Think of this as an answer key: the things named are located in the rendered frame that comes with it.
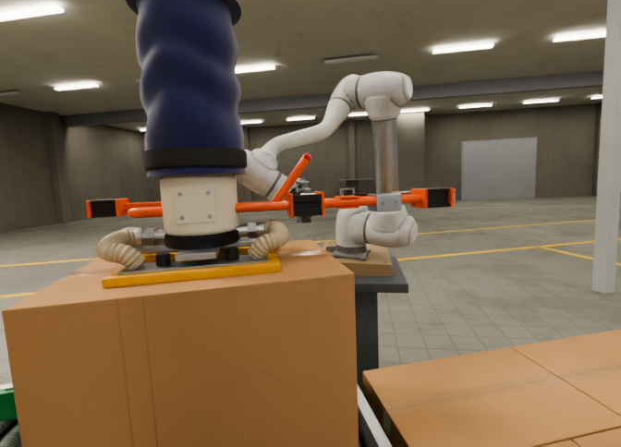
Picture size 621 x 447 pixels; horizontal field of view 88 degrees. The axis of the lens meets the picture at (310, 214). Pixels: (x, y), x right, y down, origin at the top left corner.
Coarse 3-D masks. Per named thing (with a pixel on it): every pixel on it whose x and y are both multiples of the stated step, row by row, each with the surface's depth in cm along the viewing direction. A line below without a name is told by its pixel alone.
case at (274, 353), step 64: (320, 256) 79; (64, 320) 53; (128, 320) 55; (192, 320) 58; (256, 320) 60; (320, 320) 63; (64, 384) 54; (128, 384) 56; (192, 384) 59; (256, 384) 61; (320, 384) 64
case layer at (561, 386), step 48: (576, 336) 127; (384, 384) 103; (432, 384) 102; (480, 384) 101; (528, 384) 100; (576, 384) 99; (384, 432) 94; (432, 432) 83; (480, 432) 82; (528, 432) 82; (576, 432) 81
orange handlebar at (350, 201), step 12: (132, 204) 96; (144, 204) 96; (156, 204) 97; (240, 204) 75; (252, 204) 75; (264, 204) 76; (276, 204) 76; (288, 204) 77; (324, 204) 79; (336, 204) 79; (348, 204) 80; (360, 204) 81; (372, 204) 81; (132, 216) 71; (144, 216) 71; (156, 216) 72
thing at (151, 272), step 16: (160, 256) 65; (240, 256) 72; (272, 256) 73; (112, 272) 64; (128, 272) 62; (144, 272) 63; (160, 272) 62; (176, 272) 62; (192, 272) 63; (208, 272) 64; (224, 272) 64; (240, 272) 65; (256, 272) 65
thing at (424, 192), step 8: (416, 192) 86; (424, 192) 82; (432, 192) 84; (440, 192) 84; (448, 192) 85; (424, 200) 83; (432, 200) 84; (440, 200) 85; (448, 200) 85; (424, 208) 83
